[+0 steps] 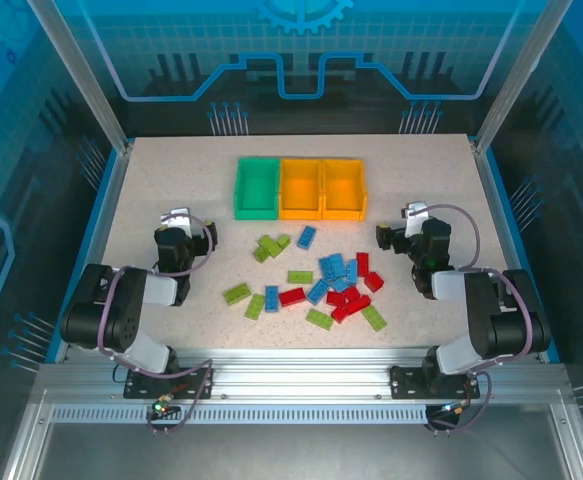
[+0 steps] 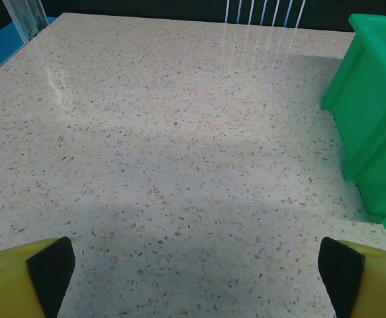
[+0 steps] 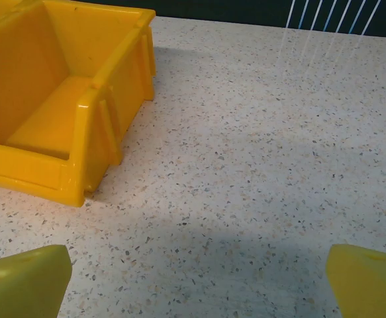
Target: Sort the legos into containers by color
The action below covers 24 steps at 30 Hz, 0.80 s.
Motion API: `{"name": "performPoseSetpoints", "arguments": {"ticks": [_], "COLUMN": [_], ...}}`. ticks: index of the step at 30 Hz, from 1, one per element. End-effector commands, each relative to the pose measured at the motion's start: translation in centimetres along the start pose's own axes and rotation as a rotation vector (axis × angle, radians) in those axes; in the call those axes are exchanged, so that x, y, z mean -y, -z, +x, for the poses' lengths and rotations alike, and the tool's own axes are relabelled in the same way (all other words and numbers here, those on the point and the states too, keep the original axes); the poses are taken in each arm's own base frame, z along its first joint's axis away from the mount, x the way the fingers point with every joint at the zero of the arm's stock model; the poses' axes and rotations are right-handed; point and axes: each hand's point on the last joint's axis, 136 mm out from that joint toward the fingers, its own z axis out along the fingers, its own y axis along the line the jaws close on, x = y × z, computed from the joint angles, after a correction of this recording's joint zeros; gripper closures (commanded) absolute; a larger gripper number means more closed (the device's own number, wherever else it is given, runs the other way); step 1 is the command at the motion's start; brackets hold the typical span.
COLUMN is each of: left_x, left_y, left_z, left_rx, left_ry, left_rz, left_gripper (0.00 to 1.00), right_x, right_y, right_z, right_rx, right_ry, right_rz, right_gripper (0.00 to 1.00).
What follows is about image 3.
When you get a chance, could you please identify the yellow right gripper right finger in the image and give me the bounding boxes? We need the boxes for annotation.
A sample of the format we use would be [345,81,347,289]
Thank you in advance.
[325,243,386,318]

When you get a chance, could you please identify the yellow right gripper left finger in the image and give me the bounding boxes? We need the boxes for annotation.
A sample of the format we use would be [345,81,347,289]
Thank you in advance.
[0,244,73,318]

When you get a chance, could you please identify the white thin strings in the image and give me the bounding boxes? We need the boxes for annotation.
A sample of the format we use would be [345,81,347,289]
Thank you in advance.
[285,0,379,36]

